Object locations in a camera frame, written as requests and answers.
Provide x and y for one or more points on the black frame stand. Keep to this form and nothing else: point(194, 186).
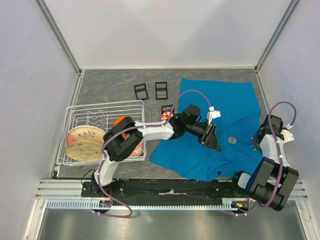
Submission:
point(161, 90)
point(167, 108)
point(141, 89)

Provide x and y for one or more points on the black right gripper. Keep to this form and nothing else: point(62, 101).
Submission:
point(255, 143)

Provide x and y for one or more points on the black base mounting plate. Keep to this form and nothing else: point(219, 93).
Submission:
point(124, 188)

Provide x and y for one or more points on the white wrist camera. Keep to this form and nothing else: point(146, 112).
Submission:
point(212, 114)
point(288, 136)

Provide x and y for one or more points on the cream floral plate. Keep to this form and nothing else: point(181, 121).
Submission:
point(83, 151)

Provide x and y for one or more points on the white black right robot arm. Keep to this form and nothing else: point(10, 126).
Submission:
point(273, 179)

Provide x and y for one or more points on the round silver badge brooch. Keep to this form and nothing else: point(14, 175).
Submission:
point(232, 140)

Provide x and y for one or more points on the orange bowl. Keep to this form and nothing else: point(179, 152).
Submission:
point(118, 120)

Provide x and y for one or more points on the pink flower smiley brooch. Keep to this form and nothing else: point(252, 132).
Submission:
point(166, 115)

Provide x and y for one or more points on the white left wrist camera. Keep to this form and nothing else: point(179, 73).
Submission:
point(212, 114)

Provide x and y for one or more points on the pink beige floral plate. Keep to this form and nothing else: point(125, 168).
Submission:
point(86, 133)

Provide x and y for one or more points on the white wire dish rack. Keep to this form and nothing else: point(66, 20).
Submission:
point(101, 115)

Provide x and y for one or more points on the blue t-shirt garment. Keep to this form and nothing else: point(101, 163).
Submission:
point(240, 117)

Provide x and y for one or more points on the white red patterned bowl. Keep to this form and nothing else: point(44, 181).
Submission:
point(139, 149)

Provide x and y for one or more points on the black frame stand left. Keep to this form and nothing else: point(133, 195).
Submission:
point(141, 89)

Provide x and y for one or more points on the black frame stand near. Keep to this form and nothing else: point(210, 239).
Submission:
point(167, 108)

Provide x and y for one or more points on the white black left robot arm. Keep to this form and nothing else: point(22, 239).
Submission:
point(121, 140)

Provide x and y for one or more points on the black frame stand middle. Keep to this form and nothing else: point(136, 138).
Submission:
point(161, 90)

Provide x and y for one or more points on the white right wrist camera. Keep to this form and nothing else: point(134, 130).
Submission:
point(288, 136)

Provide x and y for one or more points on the slotted cable duct rail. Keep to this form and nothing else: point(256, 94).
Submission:
point(77, 204)

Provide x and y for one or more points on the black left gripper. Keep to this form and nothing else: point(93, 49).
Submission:
point(208, 138)

